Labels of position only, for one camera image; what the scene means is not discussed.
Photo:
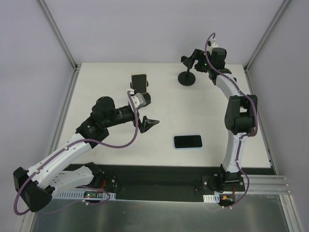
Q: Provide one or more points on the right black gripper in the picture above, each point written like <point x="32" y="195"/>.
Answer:
<point x="195" y="59"/>

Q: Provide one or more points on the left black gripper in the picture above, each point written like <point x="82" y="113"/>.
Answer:
<point x="141" y="116"/>

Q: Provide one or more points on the black round-base phone stand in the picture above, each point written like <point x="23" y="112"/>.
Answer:
<point x="147" y="97"/>

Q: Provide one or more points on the black phone cream case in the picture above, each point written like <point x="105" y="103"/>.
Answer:
<point x="139" y="82"/>

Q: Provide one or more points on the black phone blue case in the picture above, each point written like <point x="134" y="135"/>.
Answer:
<point x="187" y="141"/>

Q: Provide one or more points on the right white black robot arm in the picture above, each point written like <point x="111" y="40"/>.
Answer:
<point x="240" y="116"/>

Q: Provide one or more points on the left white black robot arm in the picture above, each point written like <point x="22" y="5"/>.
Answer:
<point x="37" y="185"/>

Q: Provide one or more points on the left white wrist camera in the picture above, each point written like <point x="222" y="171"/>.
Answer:
<point x="135" y="100"/>

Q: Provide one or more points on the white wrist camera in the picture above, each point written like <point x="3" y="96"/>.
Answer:
<point x="135" y="100"/>
<point x="212" y="45"/>

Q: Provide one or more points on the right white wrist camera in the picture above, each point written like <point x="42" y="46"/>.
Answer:
<point x="212" y="45"/>

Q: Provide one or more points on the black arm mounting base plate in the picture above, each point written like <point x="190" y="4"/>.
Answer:
<point x="156" y="183"/>

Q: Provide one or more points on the right aluminium frame post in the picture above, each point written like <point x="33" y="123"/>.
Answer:
<point x="266" y="35"/>

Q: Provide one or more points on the aluminium frame post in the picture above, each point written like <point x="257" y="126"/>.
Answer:
<point x="57" y="33"/>
<point x="266" y="35"/>

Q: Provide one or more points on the left white slotted cable duct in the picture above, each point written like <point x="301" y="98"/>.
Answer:
<point x="85" y="195"/>

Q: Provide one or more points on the white slotted cable duct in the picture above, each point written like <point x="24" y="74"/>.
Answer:
<point x="211" y="198"/>
<point x="85" y="195"/>

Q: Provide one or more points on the right white slotted cable duct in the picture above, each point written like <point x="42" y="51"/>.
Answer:
<point x="211" y="198"/>

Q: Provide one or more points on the aluminium extrusion rail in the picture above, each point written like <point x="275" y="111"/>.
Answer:
<point x="269" y="185"/>

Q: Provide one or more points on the left aluminium frame post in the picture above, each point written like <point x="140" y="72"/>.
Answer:
<point x="57" y="33"/>

